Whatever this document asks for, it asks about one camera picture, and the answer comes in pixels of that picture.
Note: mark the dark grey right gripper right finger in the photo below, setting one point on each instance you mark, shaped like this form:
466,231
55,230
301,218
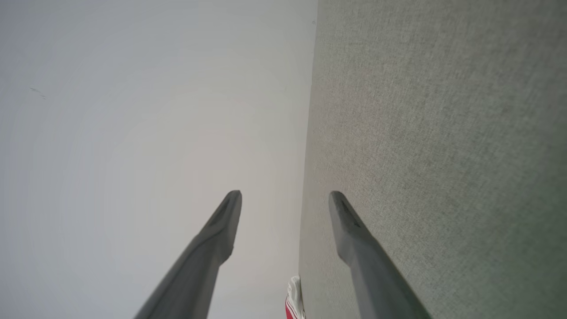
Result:
376,274

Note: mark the red white basketball jersey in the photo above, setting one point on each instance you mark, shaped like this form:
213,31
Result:
293,301

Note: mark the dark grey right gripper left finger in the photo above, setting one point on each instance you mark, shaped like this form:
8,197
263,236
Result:
199,266

